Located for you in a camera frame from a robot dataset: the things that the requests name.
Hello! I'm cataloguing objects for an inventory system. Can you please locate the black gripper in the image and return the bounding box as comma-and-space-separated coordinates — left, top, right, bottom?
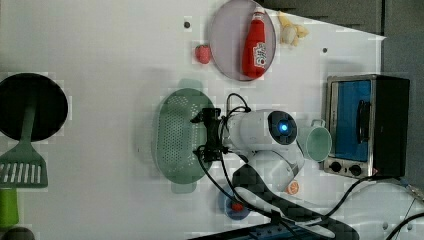
190, 108, 222, 162

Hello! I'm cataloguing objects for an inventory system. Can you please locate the peeled toy banana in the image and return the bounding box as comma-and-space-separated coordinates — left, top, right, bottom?
278, 11, 309, 46

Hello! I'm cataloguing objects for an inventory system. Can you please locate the blue bowl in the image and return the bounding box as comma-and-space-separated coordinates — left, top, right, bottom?
218, 189, 251, 221

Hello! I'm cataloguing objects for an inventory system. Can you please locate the black cylindrical utensil holder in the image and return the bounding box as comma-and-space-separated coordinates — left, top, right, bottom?
0, 73, 68, 142

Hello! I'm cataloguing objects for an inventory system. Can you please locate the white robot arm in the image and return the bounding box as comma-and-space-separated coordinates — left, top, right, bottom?
191, 107, 360, 240

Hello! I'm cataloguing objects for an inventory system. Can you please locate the lime green object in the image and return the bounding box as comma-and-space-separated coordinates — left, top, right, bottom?
0, 189, 19, 228

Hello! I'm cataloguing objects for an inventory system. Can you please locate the red strawberry in bowl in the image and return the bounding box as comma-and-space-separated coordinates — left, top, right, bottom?
231, 203, 243, 212

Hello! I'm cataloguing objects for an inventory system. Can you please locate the grey round plate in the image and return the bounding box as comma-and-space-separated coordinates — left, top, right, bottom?
208, 0, 259, 81

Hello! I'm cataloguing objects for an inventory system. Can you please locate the green plastic strainer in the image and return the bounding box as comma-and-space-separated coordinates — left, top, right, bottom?
152, 79, 214, 194

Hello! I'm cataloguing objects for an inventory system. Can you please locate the red ketchup bottle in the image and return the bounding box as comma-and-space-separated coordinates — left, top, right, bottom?
242, 7, 267, 79

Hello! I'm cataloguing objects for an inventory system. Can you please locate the black toaster oven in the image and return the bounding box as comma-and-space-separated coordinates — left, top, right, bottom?
324, 74, 410, 179

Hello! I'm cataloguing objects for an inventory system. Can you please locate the red strawberry beside plate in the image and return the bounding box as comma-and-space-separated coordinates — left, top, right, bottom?
195, 45, 211, 64

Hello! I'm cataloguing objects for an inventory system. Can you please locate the orange slice toy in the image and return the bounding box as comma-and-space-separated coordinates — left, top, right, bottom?
285, 180, 299, 195

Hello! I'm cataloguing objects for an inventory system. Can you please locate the green slotted spatula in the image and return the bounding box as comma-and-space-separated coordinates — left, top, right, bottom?
0, 101, 48, 189

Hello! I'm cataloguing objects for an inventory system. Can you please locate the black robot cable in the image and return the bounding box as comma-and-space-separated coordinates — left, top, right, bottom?
194, 93, 424, 240

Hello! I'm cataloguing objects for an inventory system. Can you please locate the green mug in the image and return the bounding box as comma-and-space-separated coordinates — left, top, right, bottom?
297, 119, 332, 162

